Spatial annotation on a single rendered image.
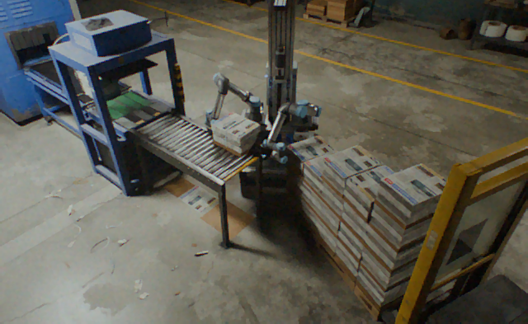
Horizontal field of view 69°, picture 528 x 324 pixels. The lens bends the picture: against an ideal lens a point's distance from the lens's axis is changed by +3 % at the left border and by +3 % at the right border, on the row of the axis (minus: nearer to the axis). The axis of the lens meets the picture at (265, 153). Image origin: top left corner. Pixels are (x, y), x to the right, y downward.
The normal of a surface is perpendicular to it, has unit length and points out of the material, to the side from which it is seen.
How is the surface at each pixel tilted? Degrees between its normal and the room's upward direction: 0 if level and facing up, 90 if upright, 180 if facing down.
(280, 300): 0
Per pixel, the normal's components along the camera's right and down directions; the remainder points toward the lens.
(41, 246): 0.00, -0.80
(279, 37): -0.10, 0.60
